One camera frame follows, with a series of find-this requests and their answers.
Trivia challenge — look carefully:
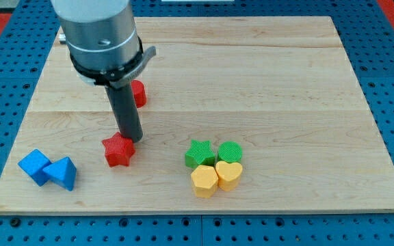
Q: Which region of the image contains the black clamp with grey lever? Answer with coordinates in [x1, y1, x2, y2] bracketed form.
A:
[70, 38, 157, 89]

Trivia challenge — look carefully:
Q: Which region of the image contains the yellow heart block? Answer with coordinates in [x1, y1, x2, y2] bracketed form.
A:
[215, 161, 244, 191]

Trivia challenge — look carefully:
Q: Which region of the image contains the yellow hexagon block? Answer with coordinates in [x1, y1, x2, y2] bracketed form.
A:
[190, 165, 218, 198]

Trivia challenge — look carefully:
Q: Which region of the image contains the blue cube block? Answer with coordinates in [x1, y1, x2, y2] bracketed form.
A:
[18, 149, 51, 187]

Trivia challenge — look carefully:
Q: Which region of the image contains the red cylinder block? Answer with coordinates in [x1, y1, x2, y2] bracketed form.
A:
[131, 80, 147, 108]

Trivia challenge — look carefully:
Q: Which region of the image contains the red star block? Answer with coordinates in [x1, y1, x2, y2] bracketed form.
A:
[102, 132, 135, 167]

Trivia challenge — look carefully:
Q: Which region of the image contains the green star block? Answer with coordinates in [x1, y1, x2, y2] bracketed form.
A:
[185, 139, 215, 169]

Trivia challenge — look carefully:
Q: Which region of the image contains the wooden board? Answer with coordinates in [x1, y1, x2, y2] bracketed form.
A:
[0, 16, 394, 216]

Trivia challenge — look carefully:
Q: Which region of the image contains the blue triangle block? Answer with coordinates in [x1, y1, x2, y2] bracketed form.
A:
[43, 156, 77, 191]

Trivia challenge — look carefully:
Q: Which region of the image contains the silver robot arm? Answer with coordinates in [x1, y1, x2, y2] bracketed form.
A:
[51, 0, 144, 143]

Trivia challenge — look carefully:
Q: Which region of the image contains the green cylinder block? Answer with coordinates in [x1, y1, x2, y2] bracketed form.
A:
[218, 141, 243, 163]

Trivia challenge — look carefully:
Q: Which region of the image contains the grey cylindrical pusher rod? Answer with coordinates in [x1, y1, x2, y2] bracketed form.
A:
[105, 84, 143, 143]

